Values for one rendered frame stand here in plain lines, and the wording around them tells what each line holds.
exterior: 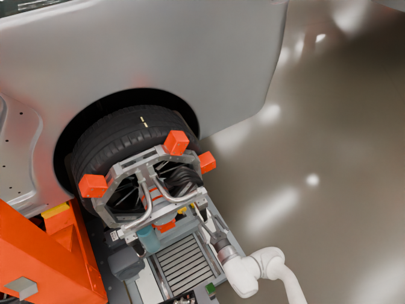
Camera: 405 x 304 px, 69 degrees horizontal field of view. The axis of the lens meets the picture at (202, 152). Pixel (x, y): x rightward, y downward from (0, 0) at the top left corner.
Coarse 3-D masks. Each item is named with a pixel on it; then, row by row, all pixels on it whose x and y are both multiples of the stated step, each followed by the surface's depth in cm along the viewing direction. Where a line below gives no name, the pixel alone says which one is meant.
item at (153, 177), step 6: (150, 168) 131; (150, 174) 134; (156, 174) 135; (156, 180) 134; (156, 186) 133; (162, 186) 132; (162, 192) 130; (192, 192) 129; (198, 192) 129; (168, 198) 128; (174, 198) 128; (180, 198) 127; (186, 198) 128
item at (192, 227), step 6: (192, 204) 217; (192, 210) 218; (198, 222) 212; (186, 228) 210; (192, 228) 208; (174, 234) 208; (180, 234) 206; (186, 234) 210; (162, 240) 206; (168, 240) 204; (174, 240) 207; (162, 246) 205; (144, 258) 204
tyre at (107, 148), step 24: (120, 120) 135; (144, 120) 136; (168, 120) 143; (96, 144) 131; (120, 144) 126; (144, 144) 131; (192, 144) 148; (72, 168) 144; (96, 168) 127; (96, 216) 153
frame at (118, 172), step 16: (160, 144) 133; (128, 160) 128; (144, 160) 127; (160, 160) 131; (176, 160) 137; (192, 160) 143; (112, 176) 126; (112, 192) 131; (96, 208) 133; (112, 224) 149
